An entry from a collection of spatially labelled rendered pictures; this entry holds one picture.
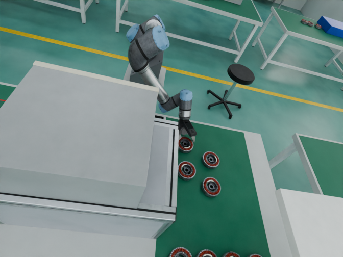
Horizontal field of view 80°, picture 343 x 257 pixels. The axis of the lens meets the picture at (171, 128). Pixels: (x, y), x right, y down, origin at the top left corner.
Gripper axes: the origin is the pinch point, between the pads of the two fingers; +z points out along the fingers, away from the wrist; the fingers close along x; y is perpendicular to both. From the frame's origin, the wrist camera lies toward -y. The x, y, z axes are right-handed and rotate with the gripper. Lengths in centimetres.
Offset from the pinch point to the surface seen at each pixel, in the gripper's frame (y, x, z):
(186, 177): -19.4, 9.0, 9.2
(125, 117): -39, 46, -41
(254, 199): -38, -29, 24
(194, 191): -24.6, 6.4, 16.1
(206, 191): -28.9, 0.8, 14.6
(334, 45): 104, -329, -57
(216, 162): -16.2, -14.2, 7.3
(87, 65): 196, 38, -25
